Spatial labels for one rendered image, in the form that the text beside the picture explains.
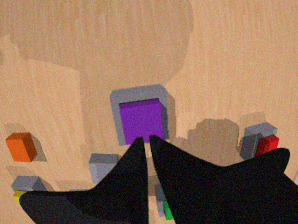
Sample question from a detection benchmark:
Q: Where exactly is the purple button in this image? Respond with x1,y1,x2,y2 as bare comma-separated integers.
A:
109,84,169,147

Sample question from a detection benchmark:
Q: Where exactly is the green button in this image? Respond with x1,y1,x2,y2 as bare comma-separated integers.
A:
154,184,173,220

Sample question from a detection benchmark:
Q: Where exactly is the orange block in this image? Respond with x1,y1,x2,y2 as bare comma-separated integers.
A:
5,132,37,163

